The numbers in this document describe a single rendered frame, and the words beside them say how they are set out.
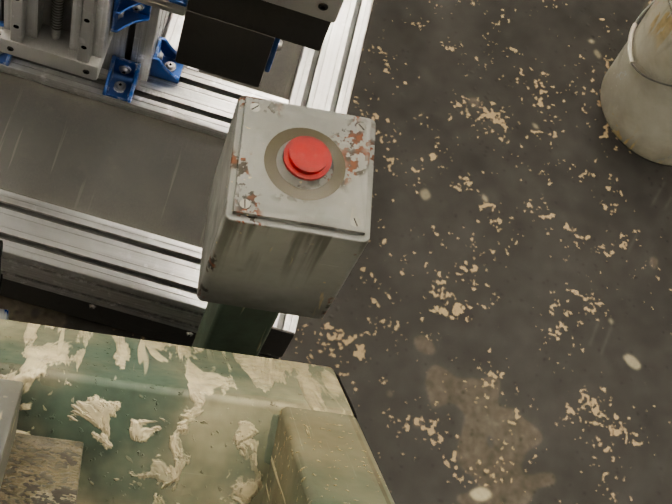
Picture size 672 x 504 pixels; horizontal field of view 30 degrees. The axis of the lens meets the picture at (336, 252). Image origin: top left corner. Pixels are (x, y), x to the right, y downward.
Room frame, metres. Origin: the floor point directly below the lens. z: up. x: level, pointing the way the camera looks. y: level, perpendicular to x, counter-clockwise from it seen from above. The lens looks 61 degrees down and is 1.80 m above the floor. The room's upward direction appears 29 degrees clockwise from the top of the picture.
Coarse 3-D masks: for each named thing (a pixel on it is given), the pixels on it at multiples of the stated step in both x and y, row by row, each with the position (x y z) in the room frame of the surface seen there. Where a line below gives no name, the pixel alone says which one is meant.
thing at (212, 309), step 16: (208, 304) 0.55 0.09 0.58; (224, 304) 0.51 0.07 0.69; (208, 320) 0.52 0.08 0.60; (224, 320) 0.51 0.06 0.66; (240, 320) 0.51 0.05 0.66; (256, 320) 0.52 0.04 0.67; (272, 320) 0.53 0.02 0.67; (208, 336) 0.51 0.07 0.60; (224, 336) 0.51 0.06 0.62; (240, 336) 0.52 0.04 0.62; (256, 336) 0.52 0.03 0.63; (240, 352) 0.52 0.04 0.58; (256, 352) 0.53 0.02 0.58
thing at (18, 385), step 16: (0, 384) 0.26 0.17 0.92; (16, 384) 0.27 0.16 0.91; (0, 400) 0.25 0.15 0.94; (16, 400) 0.25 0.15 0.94; (0, 416) 0.23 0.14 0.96; (16, 416) 0.25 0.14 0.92; (0, 432) 0.22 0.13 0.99; (0, 448) 0.20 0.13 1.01; (0, 464) 0.19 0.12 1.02; (0, 480) 0.19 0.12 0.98
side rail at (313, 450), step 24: (288, 408) 0.35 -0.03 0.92; (288, 432) 0.32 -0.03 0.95; (312, 432) 0.33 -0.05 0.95; (336, 432) 0.34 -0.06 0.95; (360, 432) 0.36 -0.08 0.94; (288, 456) 0.30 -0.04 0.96; (312, 456) 0.30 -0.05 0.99; (336, 456) 0.31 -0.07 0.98; (360, 456) 0.32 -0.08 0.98; (288, 480) 0.29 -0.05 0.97; (312, 480) 0.28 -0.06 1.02; (336, 480) 0.29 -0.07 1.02; (360, 480) 0.30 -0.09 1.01
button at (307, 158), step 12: (288, 144) 0.54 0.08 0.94; (300, 144) 0.55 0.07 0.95; (312, 144) 0.55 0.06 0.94; (324, 144) 0.56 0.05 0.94; (288, 156) 0.53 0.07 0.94; (300, 156) 0.54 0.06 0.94; (312, 156) 0.54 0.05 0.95; (324, 156) 0.55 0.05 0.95; (288, 168) 0.53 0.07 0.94; (300, 168) 0.53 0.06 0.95; (312, 168) 0.53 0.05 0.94; (324, 168) 0.54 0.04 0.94; (312, 180) 0.53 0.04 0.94
